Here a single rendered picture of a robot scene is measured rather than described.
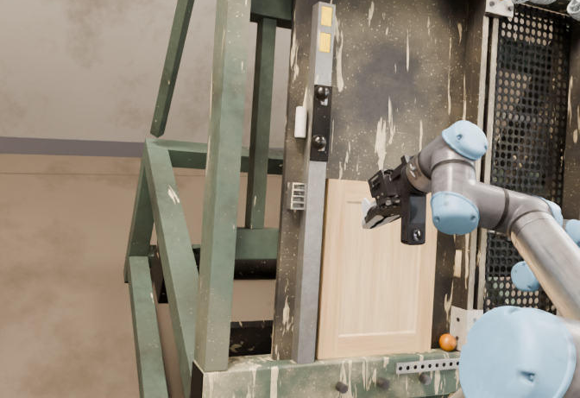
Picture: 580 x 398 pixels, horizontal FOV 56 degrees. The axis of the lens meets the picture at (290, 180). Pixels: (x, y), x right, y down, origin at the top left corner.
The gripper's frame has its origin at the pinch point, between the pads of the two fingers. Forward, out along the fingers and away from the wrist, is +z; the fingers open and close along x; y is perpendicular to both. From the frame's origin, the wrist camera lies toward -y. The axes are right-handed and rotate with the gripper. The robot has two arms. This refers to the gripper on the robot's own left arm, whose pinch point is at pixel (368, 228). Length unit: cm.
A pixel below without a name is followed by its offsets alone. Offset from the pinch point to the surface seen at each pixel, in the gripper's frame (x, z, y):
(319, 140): 5.0, 2.7, 24.0
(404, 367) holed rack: -29, 39, -26
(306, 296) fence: 0.8, 31.8, -5.7
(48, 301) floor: 53, 175, 40
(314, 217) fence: -0.8, 22.0, 12.4
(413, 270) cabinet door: -34.8, 29.5, -1.2
